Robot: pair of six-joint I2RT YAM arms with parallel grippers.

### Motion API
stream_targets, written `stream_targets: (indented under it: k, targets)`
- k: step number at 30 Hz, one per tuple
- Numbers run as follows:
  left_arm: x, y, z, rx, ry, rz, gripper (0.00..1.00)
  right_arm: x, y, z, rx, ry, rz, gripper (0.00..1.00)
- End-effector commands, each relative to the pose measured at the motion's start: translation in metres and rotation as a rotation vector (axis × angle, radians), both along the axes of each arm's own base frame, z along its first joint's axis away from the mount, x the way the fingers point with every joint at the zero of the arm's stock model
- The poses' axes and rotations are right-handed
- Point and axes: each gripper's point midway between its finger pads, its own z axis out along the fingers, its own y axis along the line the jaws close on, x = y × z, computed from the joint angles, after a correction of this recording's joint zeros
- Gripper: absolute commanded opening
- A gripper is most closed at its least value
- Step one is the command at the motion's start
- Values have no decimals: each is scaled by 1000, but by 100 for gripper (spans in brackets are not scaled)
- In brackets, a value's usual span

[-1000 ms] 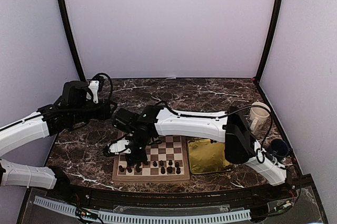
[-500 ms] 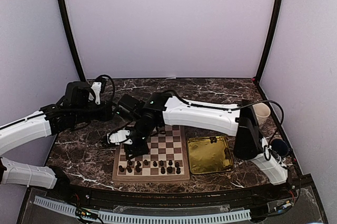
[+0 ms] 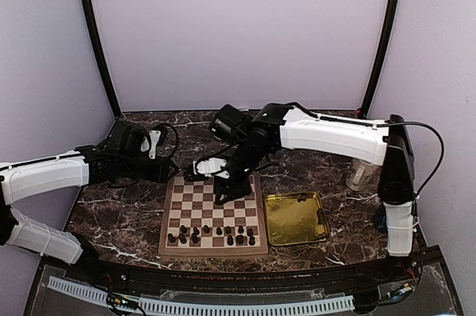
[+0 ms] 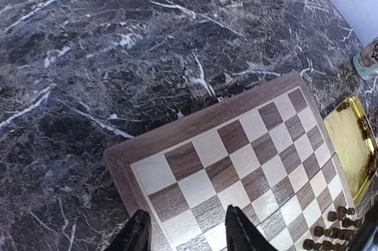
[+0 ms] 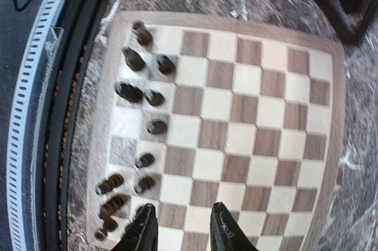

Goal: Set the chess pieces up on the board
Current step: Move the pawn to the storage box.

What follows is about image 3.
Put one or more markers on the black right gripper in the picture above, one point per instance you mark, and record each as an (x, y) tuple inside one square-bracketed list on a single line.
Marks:
[(237, 189)]

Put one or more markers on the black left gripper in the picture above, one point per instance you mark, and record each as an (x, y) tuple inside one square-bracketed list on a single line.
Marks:
[(159, 175)]

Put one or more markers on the wooden chess board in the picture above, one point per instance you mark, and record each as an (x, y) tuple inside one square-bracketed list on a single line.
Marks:
[(192, 204)]

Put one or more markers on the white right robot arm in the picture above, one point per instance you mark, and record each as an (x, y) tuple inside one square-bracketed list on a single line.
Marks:
[(381, 143)]

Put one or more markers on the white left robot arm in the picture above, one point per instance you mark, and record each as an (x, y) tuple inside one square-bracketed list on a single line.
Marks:
[(29, 178)]

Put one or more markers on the gold metal tray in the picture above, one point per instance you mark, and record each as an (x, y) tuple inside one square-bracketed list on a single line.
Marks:
[(285, 226)]

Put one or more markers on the white coral pattern mug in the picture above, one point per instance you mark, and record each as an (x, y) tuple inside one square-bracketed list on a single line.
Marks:
[(359, 174)]

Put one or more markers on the dark blue mug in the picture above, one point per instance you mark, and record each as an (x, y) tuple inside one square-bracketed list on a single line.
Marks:
[(380, 220)]

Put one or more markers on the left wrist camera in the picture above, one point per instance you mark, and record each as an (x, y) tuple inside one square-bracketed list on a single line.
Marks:
[(153, 138)]

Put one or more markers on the white slotted cable duct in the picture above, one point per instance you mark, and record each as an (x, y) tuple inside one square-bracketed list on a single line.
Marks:
[(176, 303)]

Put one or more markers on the black front rail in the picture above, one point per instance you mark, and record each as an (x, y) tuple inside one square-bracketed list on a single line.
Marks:
[(147, 279)]

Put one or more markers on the left black frame post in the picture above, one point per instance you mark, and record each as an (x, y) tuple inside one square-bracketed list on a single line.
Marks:
[(100, 57)]

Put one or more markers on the black frame post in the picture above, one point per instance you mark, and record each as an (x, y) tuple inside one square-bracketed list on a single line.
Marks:
[(378, 64), (100, 57)]

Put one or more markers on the right black frame post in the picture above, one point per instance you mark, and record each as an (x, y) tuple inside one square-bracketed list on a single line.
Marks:
[(378, 64)]

